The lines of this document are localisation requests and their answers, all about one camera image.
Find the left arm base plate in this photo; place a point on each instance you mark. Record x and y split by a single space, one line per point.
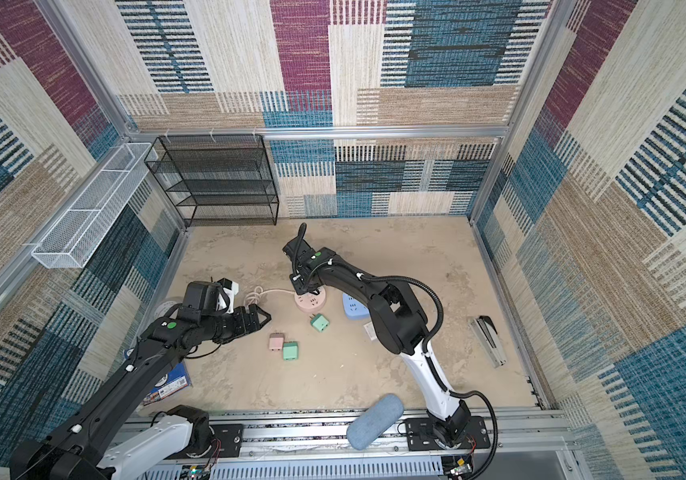
225 442

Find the white square adapter cube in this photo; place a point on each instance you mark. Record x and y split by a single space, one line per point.
370 330

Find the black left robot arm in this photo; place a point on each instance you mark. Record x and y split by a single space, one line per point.
75 448

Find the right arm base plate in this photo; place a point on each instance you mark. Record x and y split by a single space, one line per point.
424 434

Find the green plug adapter cube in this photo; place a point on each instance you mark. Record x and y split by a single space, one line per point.
319 322

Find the white wire mesh basket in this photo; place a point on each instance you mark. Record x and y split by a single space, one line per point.
73 237

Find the blue square power strip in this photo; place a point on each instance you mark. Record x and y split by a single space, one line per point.
353 309

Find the blue printed booklet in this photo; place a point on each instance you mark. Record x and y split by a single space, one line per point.
175 381

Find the pink round power strip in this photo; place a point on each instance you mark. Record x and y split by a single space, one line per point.
311 303

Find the green plug adapter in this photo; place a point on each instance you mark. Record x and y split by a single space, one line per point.
290 351

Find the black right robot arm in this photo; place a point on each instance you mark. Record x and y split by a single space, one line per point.
406 314

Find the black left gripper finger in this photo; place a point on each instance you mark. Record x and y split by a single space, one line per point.
255 309
258 319

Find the pink plug adapter cube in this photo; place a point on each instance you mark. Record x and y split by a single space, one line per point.
276 342

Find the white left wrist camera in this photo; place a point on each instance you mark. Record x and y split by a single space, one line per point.
227 291

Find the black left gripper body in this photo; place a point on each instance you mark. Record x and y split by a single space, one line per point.
235 324

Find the black wire shelf rack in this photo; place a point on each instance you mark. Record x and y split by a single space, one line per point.
216 180

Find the clear tape roll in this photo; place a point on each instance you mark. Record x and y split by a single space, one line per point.
166 308

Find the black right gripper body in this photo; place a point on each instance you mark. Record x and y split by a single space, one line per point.
302 287

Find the silver stapler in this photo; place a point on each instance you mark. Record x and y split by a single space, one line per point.
487 334

